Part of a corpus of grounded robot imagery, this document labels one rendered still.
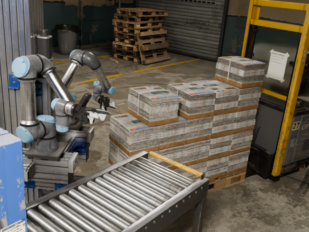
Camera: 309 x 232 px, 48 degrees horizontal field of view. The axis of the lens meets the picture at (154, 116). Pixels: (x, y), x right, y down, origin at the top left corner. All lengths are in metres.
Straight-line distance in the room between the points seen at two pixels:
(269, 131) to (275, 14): 5.78
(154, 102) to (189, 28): 8.00
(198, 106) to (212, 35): 7.28
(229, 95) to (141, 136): 0.95
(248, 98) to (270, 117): 0.66
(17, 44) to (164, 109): 1.20
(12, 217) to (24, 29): 1.68
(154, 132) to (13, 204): 2.06
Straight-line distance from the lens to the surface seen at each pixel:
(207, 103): 3.13
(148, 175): 2.21
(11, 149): 0.85
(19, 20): 2.45
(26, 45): 2.46
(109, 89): 3.20
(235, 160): 3.70
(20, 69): 2.15
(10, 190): 0.89
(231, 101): 3.32
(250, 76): 3.42
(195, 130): 3.15
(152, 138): 2.88
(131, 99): 3.03
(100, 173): 2.20
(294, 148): 4.12
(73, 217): 1.85
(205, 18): 10.39
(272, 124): 4.07
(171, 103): 2.87
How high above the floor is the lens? 1.90
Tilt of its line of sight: 20 degrees down
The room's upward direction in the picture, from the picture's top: 4 degrees clockwise
